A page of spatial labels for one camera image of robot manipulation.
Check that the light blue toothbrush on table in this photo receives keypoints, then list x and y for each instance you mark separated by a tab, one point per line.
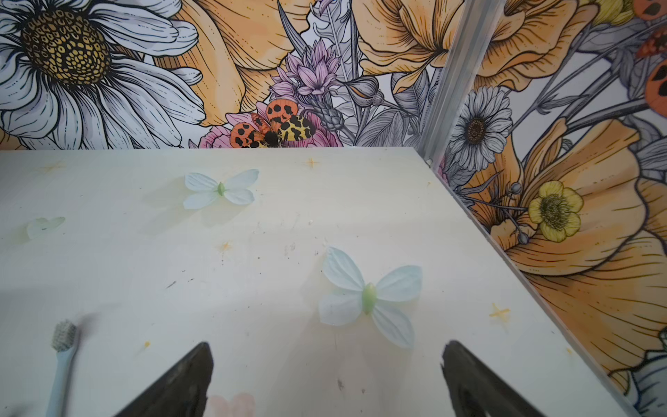
65	342

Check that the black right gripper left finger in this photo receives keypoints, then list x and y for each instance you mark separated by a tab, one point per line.
181	391

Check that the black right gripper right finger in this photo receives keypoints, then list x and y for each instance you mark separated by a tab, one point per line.
475	390

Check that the aluminium corner post right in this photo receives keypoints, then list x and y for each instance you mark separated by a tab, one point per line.
477	25

